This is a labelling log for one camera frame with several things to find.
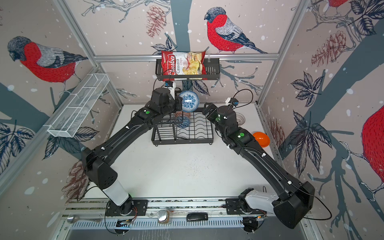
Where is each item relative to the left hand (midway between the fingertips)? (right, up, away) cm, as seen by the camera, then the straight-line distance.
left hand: (182, 97), depth 76 cm
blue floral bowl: (+4, -1, +4) cm, 6 cm away
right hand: (+12, -7, -4) cm, 14 cm away
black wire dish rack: (+10, -20, +27) cm, 35 cm away
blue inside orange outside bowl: (0, -12, +4) cm, 12 cm away
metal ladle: (-51, -59, -6) cm, 78 cm away
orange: (-1, -9, +7) cm, 11 cm away
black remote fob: (+6, -56, -9) cm, 57 cm away
